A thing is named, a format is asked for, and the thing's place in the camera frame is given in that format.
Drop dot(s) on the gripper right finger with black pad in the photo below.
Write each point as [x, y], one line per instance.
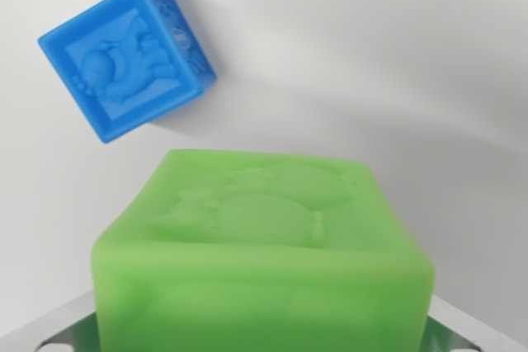
[474, 327]

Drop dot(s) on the blue embossed cube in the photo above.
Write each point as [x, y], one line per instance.
[119, 63]

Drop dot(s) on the green embossed cube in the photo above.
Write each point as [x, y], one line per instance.
[264, 278]

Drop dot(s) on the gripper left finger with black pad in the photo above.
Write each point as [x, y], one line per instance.
[53, 327]

